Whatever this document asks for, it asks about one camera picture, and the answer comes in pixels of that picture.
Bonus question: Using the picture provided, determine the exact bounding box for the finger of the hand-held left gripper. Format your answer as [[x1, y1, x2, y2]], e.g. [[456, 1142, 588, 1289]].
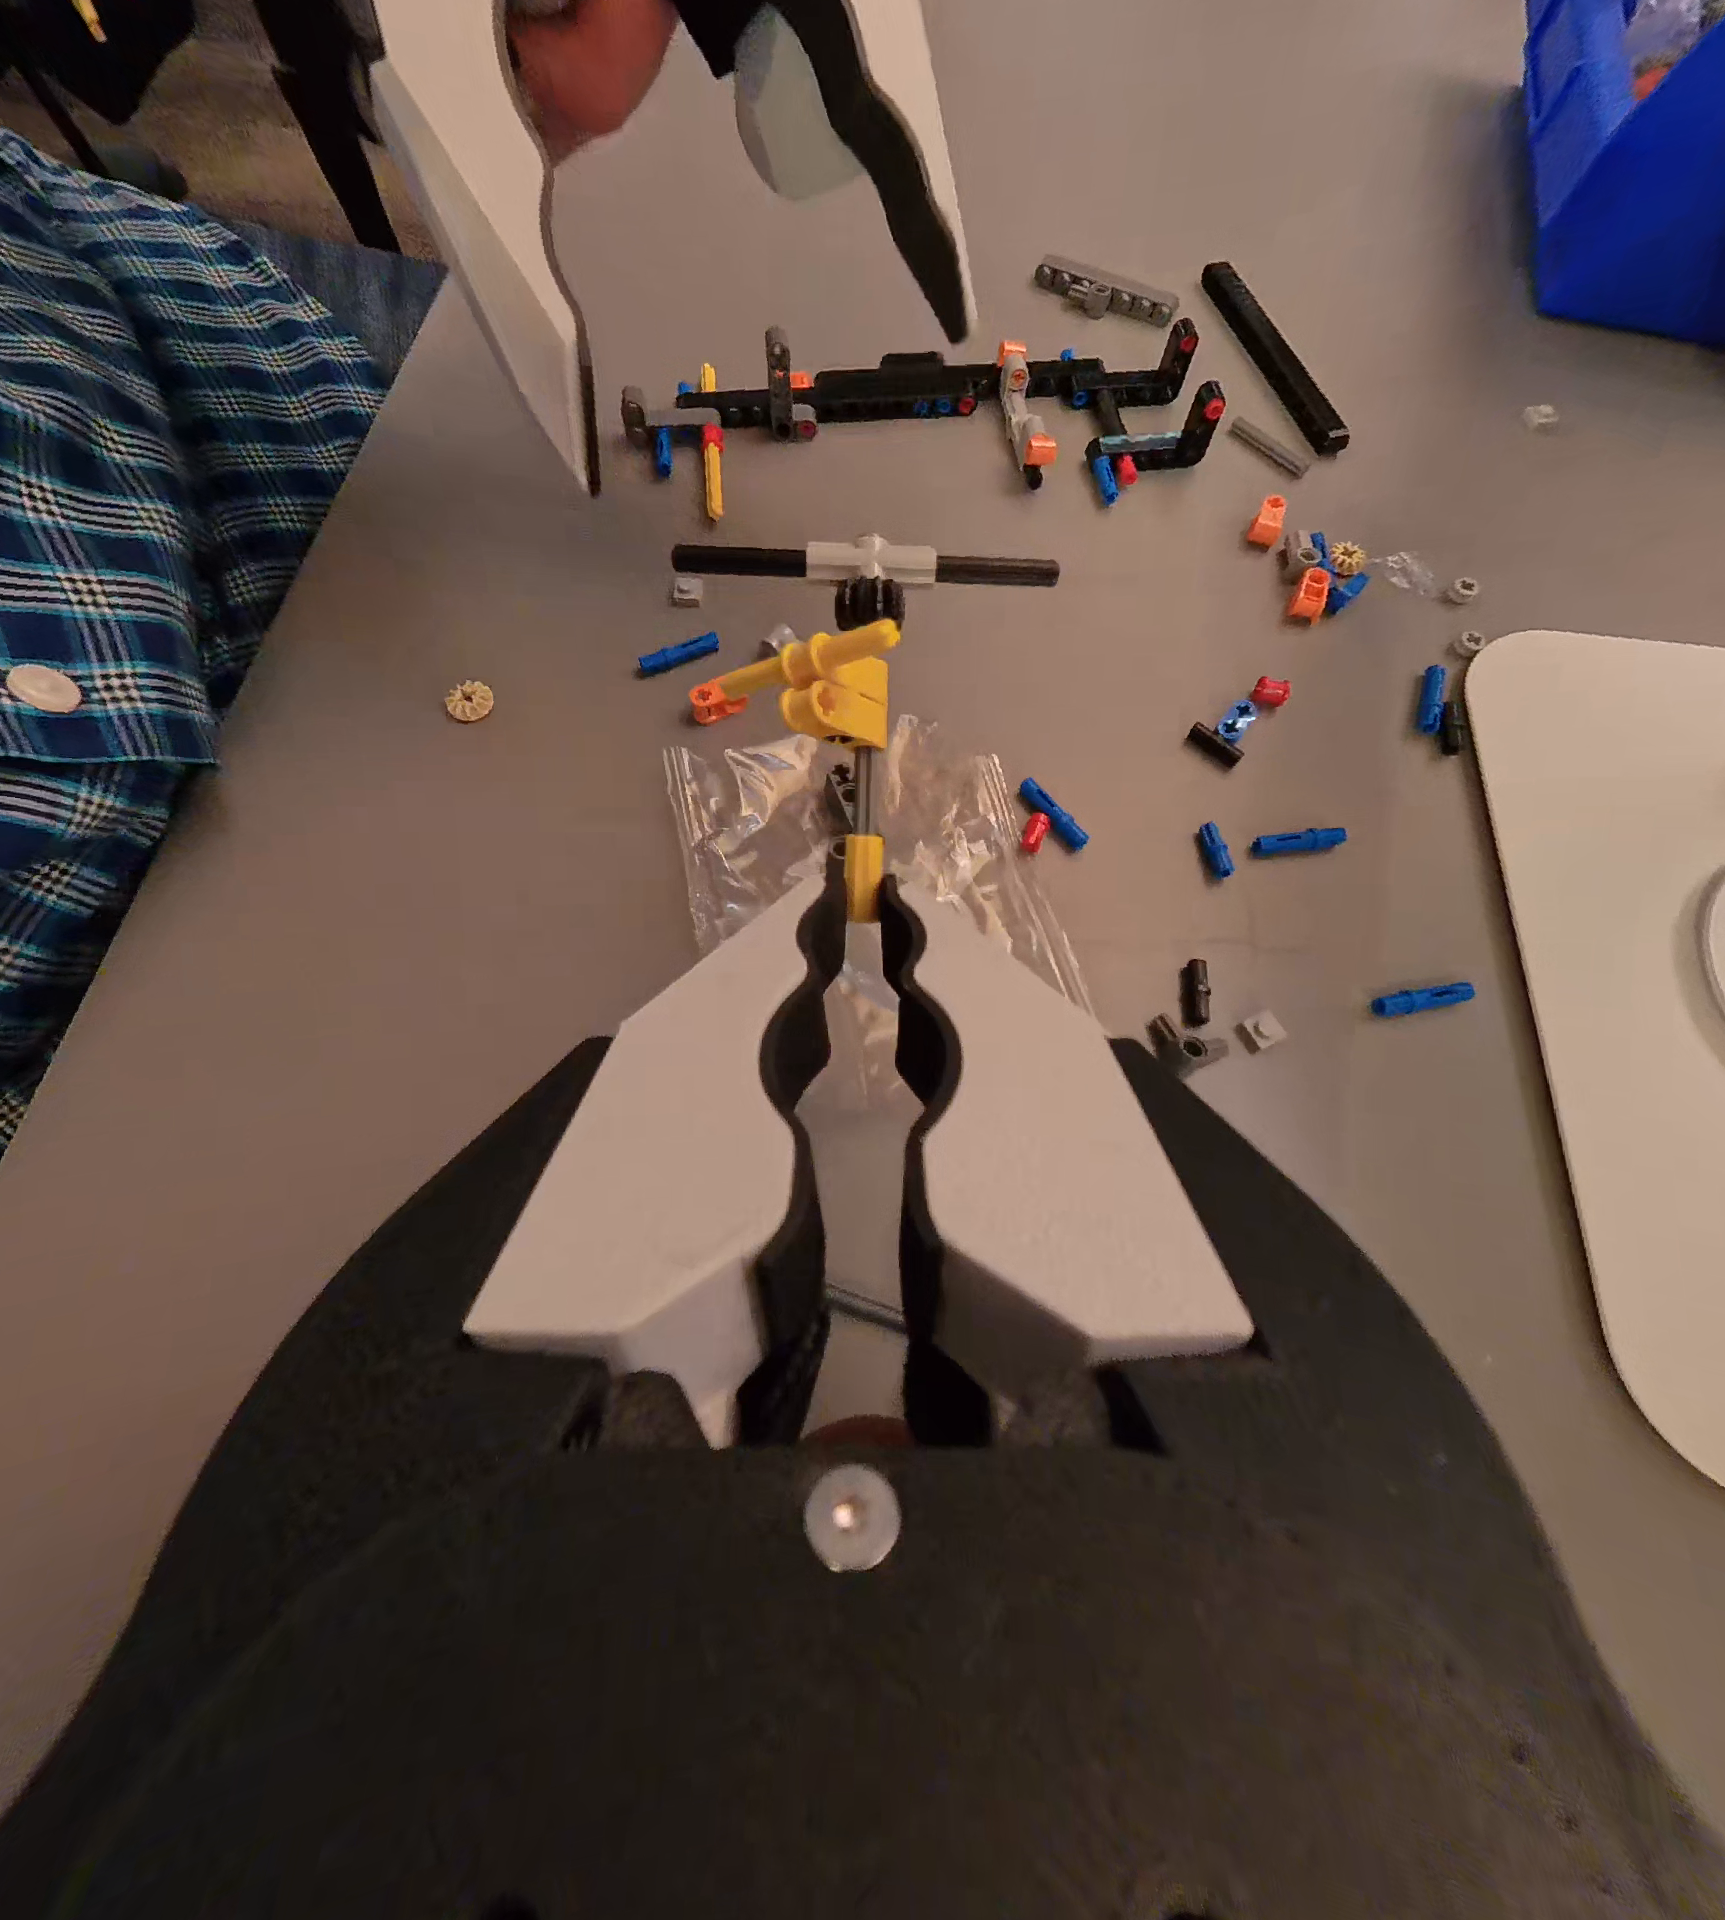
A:
[[799, 0, 978, 349], [370, 0, 608, 500]]

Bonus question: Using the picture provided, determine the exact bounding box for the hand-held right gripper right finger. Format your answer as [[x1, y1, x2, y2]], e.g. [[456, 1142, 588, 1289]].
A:
[[874, 875, 1257, 1449]]

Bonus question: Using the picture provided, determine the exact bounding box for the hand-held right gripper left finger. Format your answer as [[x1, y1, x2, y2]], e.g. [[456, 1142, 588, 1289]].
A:
[[461, 871, 844, 1449]]

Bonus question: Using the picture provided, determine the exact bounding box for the black lego chassis frame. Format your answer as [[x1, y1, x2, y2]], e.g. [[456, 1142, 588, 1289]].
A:
[[619, 319, 1226, 522]]

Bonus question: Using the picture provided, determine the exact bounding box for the yellow lego steering assembly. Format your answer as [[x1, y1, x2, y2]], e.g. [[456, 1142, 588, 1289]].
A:
[[671, 531, 1063, 843]]

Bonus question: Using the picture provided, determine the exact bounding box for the long black lego beam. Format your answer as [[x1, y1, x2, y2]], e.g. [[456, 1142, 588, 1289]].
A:
[[1198, 260, 1353, 460]]

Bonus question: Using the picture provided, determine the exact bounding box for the person's left hand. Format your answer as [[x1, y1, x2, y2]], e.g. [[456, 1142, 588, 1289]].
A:
[[498, 0, 687, 163]]

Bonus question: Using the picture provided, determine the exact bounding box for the black chair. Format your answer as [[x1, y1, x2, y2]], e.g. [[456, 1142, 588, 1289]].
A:
[[0, 0, 407, 258]]

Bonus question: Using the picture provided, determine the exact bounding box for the clear plastic bag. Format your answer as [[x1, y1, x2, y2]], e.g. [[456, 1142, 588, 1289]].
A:
[[658, 715, 1106, 1027]]

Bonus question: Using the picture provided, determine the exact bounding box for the white stand base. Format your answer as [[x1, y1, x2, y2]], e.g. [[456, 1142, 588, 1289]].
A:
[[1462, 629, 1725, 1520]]

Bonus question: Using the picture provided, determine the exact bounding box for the blue plastic bin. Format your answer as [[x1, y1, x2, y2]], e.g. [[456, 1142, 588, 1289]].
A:
[[1521, 0, 1725, 367]]

